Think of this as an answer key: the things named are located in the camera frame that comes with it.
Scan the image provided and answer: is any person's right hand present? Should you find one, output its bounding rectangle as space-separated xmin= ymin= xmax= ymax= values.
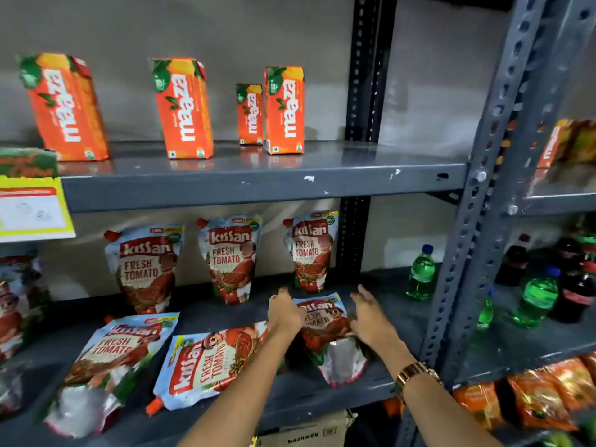
xmin=350 ymin=284 xmax=402 ymax=355

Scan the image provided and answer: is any person's left hand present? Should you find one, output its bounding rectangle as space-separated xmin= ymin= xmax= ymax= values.
xmin=267 ymin=287 xmax=306 ymax=338

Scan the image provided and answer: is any tomato sauce refill pouch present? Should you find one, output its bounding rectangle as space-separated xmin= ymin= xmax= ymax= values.
xmin=293 ymin=292 xmax=369 ymax=387

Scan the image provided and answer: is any person's left forearm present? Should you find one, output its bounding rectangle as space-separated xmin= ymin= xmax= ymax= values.
xmin=178 ymin=328 xmax=303 ymax=447

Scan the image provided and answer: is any person's right forearm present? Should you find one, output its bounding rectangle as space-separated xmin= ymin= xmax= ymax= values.
xmin=379 ymin=339 xmax=506 ymax=447

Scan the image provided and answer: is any green soda bottle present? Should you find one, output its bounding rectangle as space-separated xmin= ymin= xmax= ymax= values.
xmin=511 ymin=266 xmax=562 ymax=329
xmin=406 ymin=244 xmax=436 ymax=302
xmin=477 ymin=287 xmax=495 ymax=332

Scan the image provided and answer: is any gold wrist watch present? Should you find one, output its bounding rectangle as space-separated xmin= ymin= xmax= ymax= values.
xmin=394 ymin=361 xmax=443 ymax=399

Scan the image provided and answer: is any grey metal shelf board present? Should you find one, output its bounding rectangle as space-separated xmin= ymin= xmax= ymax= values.
xmin=58 ymin=140 xmax=469 ymax=214
xmin=458 ymin=283 xmax=596 ymax=386
xmin=511 ymin=162 xmax=596 ymax=218
xmin=0 ymin=267 xmax=444 ymax=447

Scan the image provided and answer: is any brown cardboard box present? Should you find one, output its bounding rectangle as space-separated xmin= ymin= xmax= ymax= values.
xmin=254 ymin=409 xmax=357 ymax=447

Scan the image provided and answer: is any dark cola bottle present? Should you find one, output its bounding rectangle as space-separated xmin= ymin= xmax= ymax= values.
xmin=553 ymin=236 xmax=584 ymax=275
xmin=551 ymin=260 xmax=596 ymax=324
xmin=495 ymin=233 xmax=532 ymax=287

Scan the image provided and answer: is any orange snack packet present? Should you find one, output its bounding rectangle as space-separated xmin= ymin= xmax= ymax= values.
xmin=454 ymin=382 xmax=506 ymax=431
xmin=545 ymin=357 xmax=596 ymax=411
xmin=507 ymin=369 xmax=578 ymax=432

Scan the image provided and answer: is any small orange juice carton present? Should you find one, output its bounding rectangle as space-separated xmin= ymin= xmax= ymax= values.
xmin=236 ymin=83 xmax=264 ymax=147

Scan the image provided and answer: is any large orange juice carton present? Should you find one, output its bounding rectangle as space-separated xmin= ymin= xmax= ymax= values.
xmin=264 ymin=65 xmax=306 ymax=156
xmin=18 ymin=52 xmax=111 ymax=162
xmin=151 ymin=57 xmax=215 ymax=160

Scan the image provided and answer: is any grey perforated steel upright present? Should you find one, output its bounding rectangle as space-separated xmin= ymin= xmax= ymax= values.
xmin=396 ymin=0 xmax=559 ymax=447
xmin=438 ymin=0 xmax=596 ymax=388

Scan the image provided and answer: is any black perforated steel upright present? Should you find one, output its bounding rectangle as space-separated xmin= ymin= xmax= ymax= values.
xmin=335 ymin=0 xmax=399 ymax=281

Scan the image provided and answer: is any yellow shelf price tag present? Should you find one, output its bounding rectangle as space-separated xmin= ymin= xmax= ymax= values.
xmin=0 ymin=175 xmax=76 ymax=244

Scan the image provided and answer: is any green shelf sign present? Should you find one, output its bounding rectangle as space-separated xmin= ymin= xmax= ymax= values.
xmin=0 ymin=147 xmax=60 ymax=178

